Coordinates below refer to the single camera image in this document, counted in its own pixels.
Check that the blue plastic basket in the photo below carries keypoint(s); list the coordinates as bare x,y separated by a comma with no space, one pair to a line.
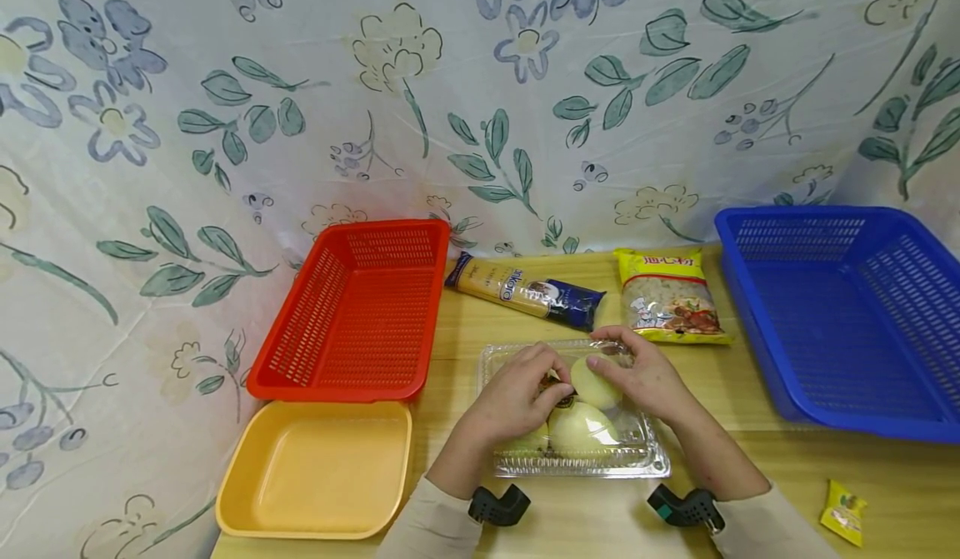
847,326

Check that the person's right fingers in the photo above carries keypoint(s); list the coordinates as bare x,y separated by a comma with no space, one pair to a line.
615,338

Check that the blue and yellow spaghetti packet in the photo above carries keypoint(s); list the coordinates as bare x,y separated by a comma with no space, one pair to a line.
517,288

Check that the red plastic basket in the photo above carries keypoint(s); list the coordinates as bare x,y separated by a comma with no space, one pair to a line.
360,317

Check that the person's left hand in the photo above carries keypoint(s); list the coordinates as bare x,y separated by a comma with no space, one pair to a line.
514,396

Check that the yellow macaroni packet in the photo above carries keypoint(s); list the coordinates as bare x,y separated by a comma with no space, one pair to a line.
667,296

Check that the person's left thumb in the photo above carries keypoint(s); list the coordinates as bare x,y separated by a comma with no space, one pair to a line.
559,398

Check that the yellow plastic tray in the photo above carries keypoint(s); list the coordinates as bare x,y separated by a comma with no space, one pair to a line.
315,471

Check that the person's right forearm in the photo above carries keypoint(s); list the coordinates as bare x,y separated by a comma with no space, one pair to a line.
724,463

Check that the small peeled onion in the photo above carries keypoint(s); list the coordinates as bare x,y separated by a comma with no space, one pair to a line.
596,388

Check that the person's left forearm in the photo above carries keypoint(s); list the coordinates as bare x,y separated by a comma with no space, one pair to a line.
442,521

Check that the clear plastic clamshell box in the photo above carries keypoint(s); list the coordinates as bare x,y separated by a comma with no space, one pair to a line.
637,451

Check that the large peeled onion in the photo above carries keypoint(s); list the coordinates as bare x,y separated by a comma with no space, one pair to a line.
581,430

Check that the black wrist band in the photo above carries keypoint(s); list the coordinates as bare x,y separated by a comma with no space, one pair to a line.
686,509
499,506

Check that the small yellow sachet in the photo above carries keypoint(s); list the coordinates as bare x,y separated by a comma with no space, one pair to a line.
844,513

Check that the person's right thumb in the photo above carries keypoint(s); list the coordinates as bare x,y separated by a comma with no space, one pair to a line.
602,365

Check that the person's right hand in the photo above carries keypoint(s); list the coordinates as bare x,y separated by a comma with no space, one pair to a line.
649,380

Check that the person's left fingers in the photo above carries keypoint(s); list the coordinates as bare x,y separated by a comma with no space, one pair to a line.
544,363

